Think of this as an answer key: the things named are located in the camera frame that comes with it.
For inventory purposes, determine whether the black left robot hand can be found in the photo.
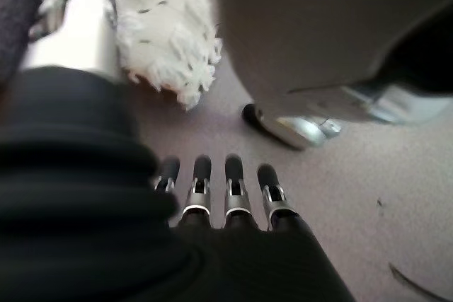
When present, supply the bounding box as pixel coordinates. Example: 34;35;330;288
0;0;355;302

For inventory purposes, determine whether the white fringed cushion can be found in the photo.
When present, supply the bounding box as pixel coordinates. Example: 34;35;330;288
37;0;222;110

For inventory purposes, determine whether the thin dark floor cable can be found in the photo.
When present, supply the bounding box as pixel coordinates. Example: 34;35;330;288
388;262;453;302

